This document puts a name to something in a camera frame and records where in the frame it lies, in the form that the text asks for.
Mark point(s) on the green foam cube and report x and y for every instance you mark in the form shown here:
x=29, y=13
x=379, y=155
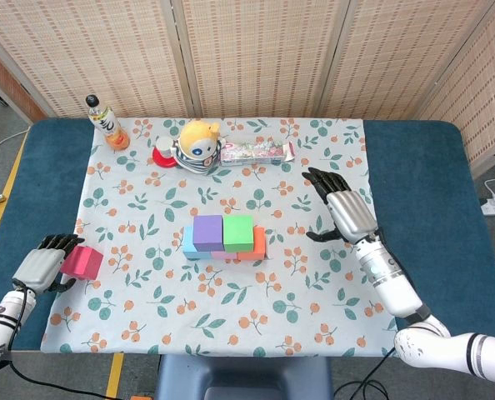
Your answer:
x=237, y=233

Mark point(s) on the orange foam cube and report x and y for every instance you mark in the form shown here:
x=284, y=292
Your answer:
x=258, y=248

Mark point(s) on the pink foam cube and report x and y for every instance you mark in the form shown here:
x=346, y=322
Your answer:
x=224, y=255

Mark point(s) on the yellow plush toy striped shirt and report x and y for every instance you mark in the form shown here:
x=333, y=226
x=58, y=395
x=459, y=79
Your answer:
x=197, y=143

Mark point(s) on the floral print tablecloth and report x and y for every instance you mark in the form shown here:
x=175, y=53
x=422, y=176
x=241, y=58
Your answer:
x=231, y=308

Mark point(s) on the orange juice bottle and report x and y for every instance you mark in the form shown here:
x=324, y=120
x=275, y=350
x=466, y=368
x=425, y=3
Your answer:
x=108, y=125

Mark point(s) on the snack package box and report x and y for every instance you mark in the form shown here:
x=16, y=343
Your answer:
x=256, y=153

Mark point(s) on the light blue foam cube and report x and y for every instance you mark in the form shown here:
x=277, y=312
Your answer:
x=188, y=246

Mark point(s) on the purple foam cube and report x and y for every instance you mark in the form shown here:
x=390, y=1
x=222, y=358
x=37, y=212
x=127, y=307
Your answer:
x=208, y=233

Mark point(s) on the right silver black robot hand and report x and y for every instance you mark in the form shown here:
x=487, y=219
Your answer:
x=349, y=214

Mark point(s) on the red foam cube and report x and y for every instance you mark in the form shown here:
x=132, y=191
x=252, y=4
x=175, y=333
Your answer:
x=83, y=262

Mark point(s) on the small orange object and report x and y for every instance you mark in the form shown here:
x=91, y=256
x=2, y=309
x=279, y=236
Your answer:
x=141, y=398

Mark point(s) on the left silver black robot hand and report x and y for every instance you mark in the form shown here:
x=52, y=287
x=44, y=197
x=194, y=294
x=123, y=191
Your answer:
x=39, y=266

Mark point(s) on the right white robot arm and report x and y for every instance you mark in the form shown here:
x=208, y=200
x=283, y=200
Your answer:
x=397, y=291

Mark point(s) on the teal padded table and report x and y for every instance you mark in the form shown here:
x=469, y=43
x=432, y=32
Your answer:
x=418, y=166

